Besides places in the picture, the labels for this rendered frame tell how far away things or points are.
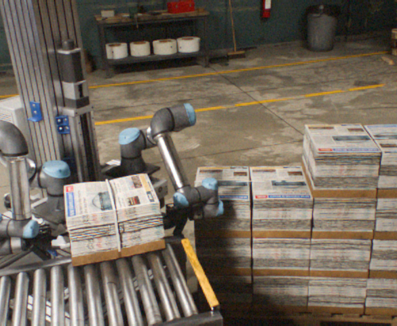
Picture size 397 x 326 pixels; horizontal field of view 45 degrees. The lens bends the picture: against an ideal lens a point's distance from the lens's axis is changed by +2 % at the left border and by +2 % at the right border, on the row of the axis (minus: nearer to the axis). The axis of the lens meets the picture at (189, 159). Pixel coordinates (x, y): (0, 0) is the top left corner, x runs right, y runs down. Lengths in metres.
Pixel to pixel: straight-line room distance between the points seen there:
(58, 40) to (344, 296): 1.92
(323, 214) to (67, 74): 1.40
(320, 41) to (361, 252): 7.02
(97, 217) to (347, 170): 1.16
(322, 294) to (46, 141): 1.63
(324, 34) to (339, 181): 7.04
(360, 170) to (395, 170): 0.16
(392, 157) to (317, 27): 7.02
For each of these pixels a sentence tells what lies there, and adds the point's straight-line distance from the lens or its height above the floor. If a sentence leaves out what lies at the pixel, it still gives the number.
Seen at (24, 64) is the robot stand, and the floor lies 1.46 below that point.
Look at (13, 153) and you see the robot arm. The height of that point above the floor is 1.25.
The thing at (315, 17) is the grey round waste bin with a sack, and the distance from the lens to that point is 9.21.
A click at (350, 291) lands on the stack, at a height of 0.29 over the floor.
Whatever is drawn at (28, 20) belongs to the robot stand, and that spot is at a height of 1.67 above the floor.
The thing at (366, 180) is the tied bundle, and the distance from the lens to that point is 2.38.
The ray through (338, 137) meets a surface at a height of 1.07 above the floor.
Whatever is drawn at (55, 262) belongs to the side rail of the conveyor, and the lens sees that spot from 2.09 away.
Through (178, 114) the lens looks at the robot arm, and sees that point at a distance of 2.26.
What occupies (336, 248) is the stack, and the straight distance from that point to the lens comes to 2.53.
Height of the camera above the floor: 1.97
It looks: 24 degrees down
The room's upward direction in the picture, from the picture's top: 3 degrees counter-clockwise
